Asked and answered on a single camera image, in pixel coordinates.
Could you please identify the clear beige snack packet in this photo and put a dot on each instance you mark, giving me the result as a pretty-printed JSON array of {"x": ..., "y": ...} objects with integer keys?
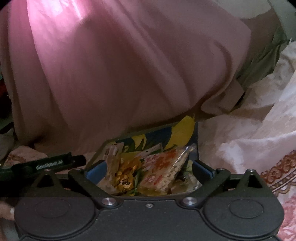
[{"x": 112, "y": 162}]

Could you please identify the grey cardboard box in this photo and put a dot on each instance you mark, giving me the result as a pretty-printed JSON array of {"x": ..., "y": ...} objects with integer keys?
[{"x": 152, "y": 136}]

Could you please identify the person's left hand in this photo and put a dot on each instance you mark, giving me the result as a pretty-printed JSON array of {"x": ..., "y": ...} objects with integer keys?
[{"x": 8, "y": 210}]

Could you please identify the green cloth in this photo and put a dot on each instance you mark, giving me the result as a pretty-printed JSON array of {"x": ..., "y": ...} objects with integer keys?
[{"x": 261, "y": 62}]

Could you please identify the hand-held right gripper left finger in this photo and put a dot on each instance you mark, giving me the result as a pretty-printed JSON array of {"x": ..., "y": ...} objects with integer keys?
[{"x": 96, "y": 171}]

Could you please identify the clear orange-print snack packet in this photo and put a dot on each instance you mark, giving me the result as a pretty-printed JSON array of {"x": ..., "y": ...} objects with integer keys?
[{"x": 159, "y": 171}]

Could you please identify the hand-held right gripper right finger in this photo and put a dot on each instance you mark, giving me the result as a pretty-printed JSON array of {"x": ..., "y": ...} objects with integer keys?
[{"x": 201, "y": 170}]

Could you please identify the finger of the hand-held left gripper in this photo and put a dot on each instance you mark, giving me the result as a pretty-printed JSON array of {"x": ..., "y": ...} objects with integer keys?
[{"x": 78, "y": 160}]

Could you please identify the pink pillow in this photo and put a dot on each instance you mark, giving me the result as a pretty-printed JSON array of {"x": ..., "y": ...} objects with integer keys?
[{"x": 115, "y": 69}]

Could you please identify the gold snack packet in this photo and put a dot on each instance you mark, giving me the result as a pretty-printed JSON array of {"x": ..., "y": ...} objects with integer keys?
[{"x": 126, "y": 176}]

